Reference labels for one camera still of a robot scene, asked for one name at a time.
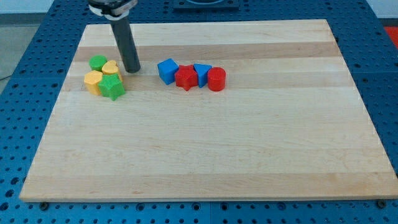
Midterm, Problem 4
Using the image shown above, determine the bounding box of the yellow heart block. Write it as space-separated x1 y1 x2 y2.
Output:
101 60 123 82

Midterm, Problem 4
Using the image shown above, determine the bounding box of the yellow hexagon block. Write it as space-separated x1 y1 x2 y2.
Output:
84 70 103 95

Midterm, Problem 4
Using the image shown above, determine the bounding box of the red star block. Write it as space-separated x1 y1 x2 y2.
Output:
175 65 198 91

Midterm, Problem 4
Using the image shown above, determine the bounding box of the red cylinder block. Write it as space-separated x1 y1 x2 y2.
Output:
208 67 226 91

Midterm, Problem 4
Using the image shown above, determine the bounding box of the blue triangle block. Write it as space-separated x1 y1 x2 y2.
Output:
193 63 212 88

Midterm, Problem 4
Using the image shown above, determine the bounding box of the blue cube block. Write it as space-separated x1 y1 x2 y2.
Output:
157 58 179 85

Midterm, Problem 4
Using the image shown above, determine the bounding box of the green star block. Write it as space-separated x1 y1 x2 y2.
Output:
98 74 125 101

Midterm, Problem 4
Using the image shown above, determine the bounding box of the light wooden board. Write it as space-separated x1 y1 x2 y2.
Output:
20 19 397 202

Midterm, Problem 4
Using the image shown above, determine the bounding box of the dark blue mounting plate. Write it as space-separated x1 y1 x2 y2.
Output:
172 0 241 9

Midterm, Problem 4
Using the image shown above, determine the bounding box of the green cylinder block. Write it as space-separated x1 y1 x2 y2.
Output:
88 55 108 72

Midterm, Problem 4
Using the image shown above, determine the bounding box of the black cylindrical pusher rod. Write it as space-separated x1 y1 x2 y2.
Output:
110 16 141 73

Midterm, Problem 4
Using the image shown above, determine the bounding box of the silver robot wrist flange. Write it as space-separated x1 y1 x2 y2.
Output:
88 0 138 21

